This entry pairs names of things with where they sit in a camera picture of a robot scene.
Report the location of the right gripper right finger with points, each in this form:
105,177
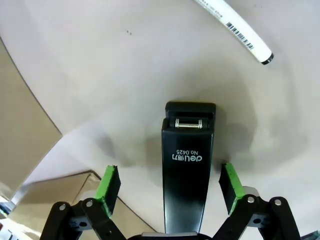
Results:
231,190

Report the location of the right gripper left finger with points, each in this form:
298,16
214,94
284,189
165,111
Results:
110,190

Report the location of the white barcode pen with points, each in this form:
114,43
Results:
240,25

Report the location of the black deli stapler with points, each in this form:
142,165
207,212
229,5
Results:
186,180

